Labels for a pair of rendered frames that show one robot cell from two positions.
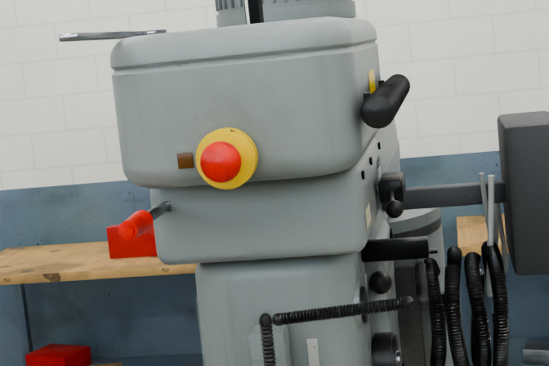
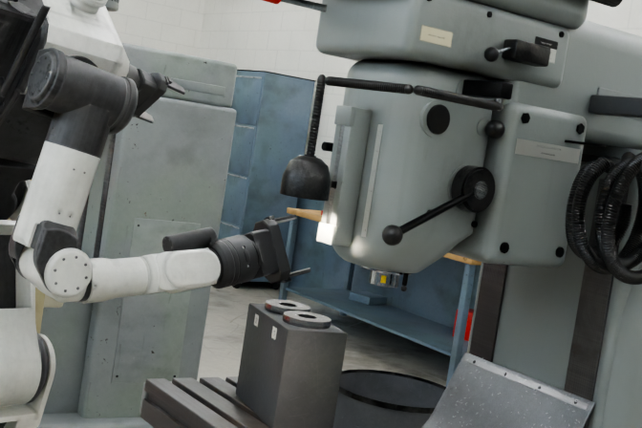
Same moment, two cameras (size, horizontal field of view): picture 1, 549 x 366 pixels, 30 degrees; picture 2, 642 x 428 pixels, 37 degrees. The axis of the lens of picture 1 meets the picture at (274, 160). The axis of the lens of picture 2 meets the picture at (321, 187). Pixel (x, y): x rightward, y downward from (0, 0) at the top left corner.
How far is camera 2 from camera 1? 105 cm
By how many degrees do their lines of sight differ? 45
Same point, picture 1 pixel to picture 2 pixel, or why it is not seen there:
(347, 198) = (405, 10)
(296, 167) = not seen: outside the picture
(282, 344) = (350, 115)
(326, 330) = (391, 120)
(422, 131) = not seen: outside the picture
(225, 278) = (353, 72)
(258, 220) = (361, 21)
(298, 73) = not seen: outside the picture
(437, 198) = (630, 106)
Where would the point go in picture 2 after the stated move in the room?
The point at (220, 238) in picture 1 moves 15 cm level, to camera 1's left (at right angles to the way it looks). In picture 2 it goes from (341, 33) to (276, 31)
